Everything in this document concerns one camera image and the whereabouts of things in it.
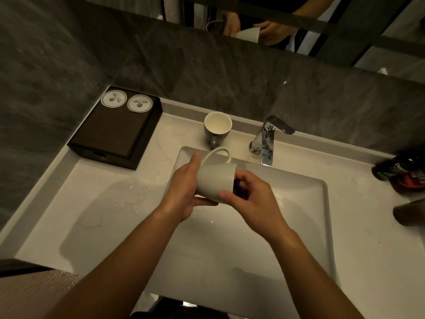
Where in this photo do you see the black wooden box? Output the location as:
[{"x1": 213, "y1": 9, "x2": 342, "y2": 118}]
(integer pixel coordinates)
[{"x1": 67, "y1": 85, "x2": 162, "y2": 170}]

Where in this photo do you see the purple sponge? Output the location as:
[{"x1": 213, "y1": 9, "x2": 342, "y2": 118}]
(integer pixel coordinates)
[{"x1": 233, "y1": 177, "x2": 249, "y2": 200}]

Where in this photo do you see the red round container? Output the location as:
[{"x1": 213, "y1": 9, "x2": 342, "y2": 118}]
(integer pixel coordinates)
[{"x1": 392, "y1": 173, "x2": 425, "y2": 191}]

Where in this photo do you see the wall mirror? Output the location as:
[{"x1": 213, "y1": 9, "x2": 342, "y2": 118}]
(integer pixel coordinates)
[{"x1": 68, "y1": 0, "x2": 425, "y2": 84}]

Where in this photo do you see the person's left hand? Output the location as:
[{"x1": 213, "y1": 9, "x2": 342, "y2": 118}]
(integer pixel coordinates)
[{"x1": 159, "y1": 152, "x2": 220, "y2": 224}]

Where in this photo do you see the chrome faucet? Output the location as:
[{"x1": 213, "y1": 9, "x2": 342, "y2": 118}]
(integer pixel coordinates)
[{"x1": 249, "y1": 115, "x2": 296, "y2": 166}]

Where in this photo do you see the person's dark clothing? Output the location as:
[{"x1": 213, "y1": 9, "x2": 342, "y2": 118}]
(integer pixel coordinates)
[{"x1": 129, "y1": 296, "x2": 240, "y2": 319}]

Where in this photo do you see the dark bottle with label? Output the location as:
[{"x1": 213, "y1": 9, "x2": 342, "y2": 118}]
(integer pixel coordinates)
[{"x1": 371, "y1": 155, "x2": 425, "y2": 182}]

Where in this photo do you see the person's right hand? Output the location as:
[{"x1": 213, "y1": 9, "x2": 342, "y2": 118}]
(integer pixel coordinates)
[{"x1": 218, "y1": 170, "x2": 283, "y2": 242}]

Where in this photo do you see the person's left forearm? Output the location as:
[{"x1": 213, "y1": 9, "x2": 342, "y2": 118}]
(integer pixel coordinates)
[{"x1": 43, "y1": 209, "x2": 182, "y2": 319}]

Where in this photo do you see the white ceramic mug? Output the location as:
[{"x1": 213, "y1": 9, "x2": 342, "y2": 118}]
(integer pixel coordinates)
[{"x1": 195, "y1": 147, "x2": 238, "y2": 204}]

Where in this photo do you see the brown object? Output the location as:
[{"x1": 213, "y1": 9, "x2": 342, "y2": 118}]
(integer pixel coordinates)
[{"x1": 393, "y1": 198, "x2": 425, "y2": 227}]

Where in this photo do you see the white sink basin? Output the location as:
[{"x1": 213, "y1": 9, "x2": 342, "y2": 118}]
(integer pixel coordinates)
[{"x1": 143, "y1": 146, "x2": 338, "y2": 319}]

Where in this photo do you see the round white paper lid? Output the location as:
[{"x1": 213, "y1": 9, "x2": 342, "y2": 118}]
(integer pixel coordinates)
[
  {"x1": 126, "y1": 94, "x2": 153, "y2": 114},
  {"x1": 100, "y1": 89, "x2": 128, "y2": 109}
]

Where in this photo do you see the person's right forearm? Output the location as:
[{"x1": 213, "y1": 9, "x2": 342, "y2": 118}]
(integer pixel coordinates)
[{"x1": 247, "y1": 222, "x2": 366, "y2": 319}]

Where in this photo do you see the grey mug with white inside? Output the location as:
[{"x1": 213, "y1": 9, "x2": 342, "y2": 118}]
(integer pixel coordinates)
[{"x1": 203, "y1": 112, "x2": 232, "y2": 150}]

